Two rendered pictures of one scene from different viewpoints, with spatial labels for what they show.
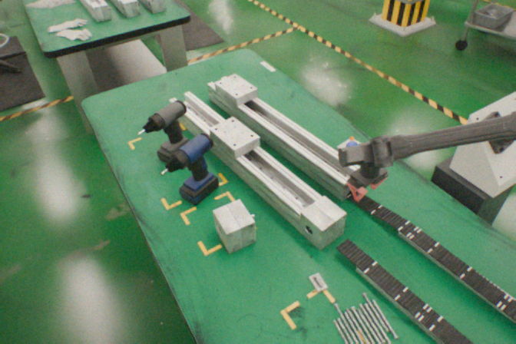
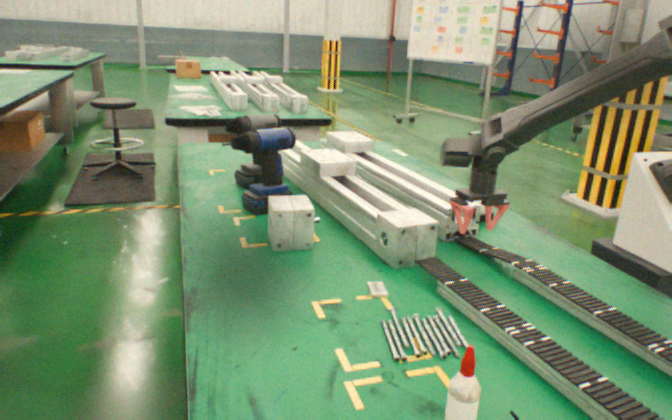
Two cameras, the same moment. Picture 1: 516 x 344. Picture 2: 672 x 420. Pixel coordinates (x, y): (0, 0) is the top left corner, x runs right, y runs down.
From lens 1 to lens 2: 64 cm
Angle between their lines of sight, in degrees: 25
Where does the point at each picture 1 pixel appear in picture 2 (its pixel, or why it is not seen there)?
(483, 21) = not seen: outside the picture
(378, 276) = (465, 290)
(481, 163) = (654, 221)
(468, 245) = (621, 303)
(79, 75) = not seen: hidden behind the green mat
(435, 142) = (554, 100)
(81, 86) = not seen: hidden behind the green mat
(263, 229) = (328, 243)
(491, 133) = (622, 67)
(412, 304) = (506, 320)
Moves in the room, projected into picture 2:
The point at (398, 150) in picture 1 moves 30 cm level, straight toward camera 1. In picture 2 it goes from (509, 124) to (438, 145)
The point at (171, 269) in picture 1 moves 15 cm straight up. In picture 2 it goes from (194, 249) to (191, 183)
